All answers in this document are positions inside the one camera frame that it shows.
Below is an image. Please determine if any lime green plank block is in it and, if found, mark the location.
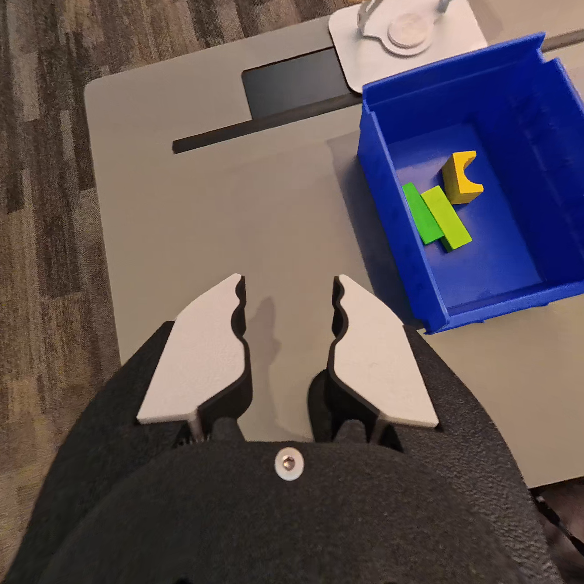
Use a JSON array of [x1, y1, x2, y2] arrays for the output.
[[420, 186, 474, 252]]

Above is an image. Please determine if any yellow arch block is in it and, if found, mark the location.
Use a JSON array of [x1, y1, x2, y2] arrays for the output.
[[442, 151, 484, 206]]

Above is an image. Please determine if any wooden document stand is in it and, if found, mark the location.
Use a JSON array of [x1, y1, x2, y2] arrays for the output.
[[329, 0, 489, 94]]

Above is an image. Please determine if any blue plastic bin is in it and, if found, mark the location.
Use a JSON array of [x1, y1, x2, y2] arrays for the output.
[[356, 33, 584, 335]]

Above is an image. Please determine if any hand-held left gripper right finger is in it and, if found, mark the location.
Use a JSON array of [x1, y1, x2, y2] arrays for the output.
[[326, 275, 440, 429]]

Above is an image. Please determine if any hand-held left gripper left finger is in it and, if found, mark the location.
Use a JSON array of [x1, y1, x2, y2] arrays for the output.
[[137, 274, 253, 428]]

